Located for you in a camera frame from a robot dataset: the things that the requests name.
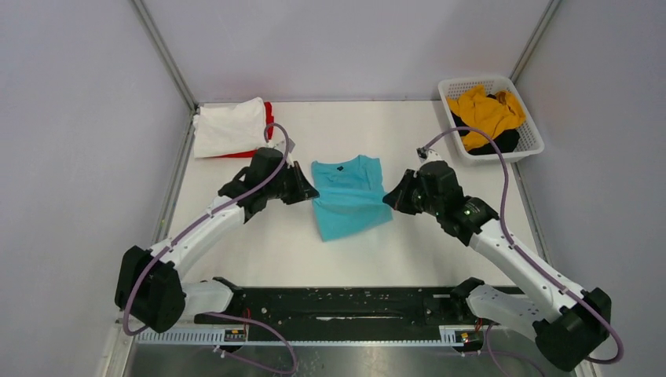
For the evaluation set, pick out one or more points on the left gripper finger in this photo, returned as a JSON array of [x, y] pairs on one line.
[[299, 180], [301, 193]]

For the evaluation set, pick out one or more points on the left table edge rail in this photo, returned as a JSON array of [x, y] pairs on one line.
[[174, 184]]

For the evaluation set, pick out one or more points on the turquoise t-shirt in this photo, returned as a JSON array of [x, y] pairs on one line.
[[350, 197]]

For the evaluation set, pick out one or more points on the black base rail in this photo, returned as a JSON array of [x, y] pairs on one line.
[[356, 314]]

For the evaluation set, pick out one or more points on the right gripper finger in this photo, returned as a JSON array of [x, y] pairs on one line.
[[408, 184], [400, 200]]

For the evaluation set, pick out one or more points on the white plastic basket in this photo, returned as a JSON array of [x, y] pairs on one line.
[[529, 142]]

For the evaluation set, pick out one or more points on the right table edge rail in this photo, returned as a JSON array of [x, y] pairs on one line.
[[531, 214]]

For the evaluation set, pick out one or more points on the table edge rail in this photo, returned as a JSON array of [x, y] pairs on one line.
[[531, 214], [174, 184]]

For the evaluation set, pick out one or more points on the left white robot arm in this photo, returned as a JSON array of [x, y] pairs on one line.
[[150, 286]]

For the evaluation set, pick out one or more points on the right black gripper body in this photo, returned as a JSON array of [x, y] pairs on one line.
[[422, 202]]

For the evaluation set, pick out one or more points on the right corner aluminium post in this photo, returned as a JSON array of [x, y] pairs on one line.
[[537, 33]]

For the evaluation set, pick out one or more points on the yellow t-shirt in basket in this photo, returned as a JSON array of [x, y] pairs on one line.
[[486, 117]]

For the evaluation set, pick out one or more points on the red folded t-shirt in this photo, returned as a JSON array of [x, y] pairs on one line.
[[269, 119]]

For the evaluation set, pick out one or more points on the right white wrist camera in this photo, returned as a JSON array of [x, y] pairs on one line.
[[427, 155]]

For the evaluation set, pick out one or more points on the left corner aluminium post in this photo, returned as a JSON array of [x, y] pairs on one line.
[[148, 23]]

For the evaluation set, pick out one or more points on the corner aluminium post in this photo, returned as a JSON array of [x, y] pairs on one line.
[[537, 33], [148, 23]]

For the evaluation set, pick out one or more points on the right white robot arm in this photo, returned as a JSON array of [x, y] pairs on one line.
[[565, 321]]

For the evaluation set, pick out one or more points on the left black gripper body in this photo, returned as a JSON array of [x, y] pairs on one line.
[[283, 186]]

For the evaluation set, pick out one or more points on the white folded t-shirt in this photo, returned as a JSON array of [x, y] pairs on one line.
[[222, 129]]

